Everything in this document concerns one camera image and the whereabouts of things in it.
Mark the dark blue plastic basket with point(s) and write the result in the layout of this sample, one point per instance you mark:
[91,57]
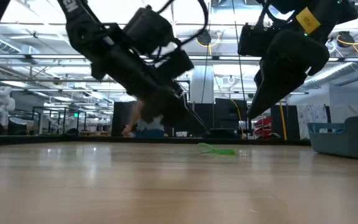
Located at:
[346,140]

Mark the long light strip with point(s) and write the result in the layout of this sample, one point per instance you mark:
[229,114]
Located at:
[42,57]

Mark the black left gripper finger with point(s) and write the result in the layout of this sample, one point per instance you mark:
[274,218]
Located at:
[196,115]
[179,105]

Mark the red machine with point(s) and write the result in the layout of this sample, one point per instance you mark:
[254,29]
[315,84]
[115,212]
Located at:
[263,127]

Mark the black partition panel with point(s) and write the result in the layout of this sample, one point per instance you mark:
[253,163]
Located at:
[120,118]
[291,121]
[205,115]
[225,115]

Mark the person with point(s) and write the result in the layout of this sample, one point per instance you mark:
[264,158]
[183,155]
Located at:
[149,124]

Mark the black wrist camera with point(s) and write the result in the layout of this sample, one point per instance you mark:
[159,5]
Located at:
[148,29]
[253,40]

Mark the white square pillar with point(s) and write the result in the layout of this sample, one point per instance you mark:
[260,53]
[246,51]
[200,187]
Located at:
[204,87]

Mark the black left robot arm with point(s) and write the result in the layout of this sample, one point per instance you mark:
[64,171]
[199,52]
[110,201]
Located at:
[82,28]

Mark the black frame workstation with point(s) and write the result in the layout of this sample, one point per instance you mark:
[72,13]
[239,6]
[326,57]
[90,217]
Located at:
[57,107]

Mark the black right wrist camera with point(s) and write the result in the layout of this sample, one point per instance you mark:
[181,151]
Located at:
[253,40]

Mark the white speckled panel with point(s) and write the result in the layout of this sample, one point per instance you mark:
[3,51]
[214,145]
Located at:
[311,115]

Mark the white robot statue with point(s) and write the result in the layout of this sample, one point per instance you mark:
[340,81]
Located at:
[2,105]

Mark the green rubber band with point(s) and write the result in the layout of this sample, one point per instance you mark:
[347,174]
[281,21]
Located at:
[225,152]

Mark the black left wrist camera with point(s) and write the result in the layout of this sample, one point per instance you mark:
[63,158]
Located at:
[148,29]

